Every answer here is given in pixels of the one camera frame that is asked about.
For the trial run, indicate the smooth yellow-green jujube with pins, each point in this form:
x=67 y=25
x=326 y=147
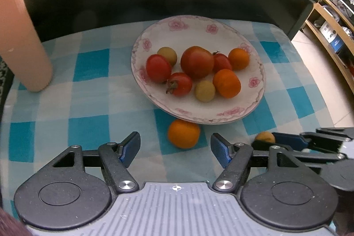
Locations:
x=204 y=90
x=168 y=55

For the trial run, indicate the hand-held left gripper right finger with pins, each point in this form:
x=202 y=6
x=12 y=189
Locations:
x=220 y=150

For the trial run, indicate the white floral plate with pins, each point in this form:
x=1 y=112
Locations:
x=190 y=107

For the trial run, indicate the oblong red tomato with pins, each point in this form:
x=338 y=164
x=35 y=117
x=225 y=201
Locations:
x=158 y=68

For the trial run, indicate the blue box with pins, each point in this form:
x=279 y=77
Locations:
x=338 y=43

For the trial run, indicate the wooden media stand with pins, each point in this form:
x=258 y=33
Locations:
x=314 y=13

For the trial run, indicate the maroon garment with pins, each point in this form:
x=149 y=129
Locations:
x=8 y=225

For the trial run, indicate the round red tomato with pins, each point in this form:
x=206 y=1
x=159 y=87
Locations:
x=222 y=63

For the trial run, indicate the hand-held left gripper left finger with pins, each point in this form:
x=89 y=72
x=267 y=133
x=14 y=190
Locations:
x=130 y=149

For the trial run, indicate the pink ribbed cylinder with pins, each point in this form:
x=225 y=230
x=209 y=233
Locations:
x=22 y=45

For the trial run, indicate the yellow-orange mandarin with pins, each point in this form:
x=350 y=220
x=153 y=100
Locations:
x=183 y=133

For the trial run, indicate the small orange mandarin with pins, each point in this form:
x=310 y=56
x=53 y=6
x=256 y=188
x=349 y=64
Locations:
x=239 y=59

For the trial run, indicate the deep orange mandarin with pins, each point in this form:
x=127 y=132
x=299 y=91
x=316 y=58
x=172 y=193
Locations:
x=226 y=84

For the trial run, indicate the white printed box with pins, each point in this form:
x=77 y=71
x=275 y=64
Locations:
x=326 y=28

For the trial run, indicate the red tomato with long stem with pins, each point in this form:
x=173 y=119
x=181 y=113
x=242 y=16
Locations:
x=181 y=84

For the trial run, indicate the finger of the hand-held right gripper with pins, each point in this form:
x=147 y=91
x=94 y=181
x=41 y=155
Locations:
x=290 y=140
x=260 y=145

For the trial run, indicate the large red-green tomato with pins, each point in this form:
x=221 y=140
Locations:
x=197 y=61

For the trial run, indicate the blue checked tablecloth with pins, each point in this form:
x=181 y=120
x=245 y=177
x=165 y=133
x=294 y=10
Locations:
x=83 y=103

